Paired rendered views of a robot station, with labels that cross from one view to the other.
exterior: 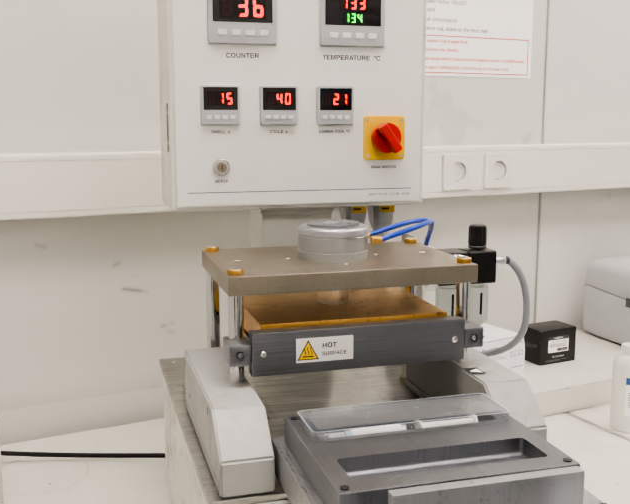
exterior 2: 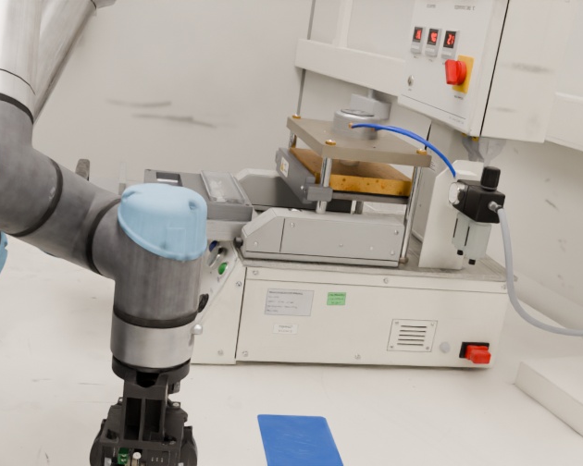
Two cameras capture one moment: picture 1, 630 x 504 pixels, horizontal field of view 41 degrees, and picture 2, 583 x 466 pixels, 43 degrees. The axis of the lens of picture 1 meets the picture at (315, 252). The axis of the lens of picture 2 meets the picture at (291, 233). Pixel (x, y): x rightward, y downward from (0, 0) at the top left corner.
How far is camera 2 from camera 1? 1.55 m
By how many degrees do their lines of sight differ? 89
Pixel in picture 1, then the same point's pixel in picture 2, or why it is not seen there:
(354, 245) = (337, 123)
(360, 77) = (464, 23)
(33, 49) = not seen: hidden behind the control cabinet
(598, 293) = not seen: outside the picture
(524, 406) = (257, 224)
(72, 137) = not seen: hidden behind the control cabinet
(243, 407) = (247, 172)
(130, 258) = (555, 178)
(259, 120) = (427, 51)
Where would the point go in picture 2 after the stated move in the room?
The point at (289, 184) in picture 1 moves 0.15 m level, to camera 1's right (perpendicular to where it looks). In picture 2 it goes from (426, 99) to (437, 109)
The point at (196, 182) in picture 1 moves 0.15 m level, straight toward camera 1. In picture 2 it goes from (403, 88) to (326, 78)
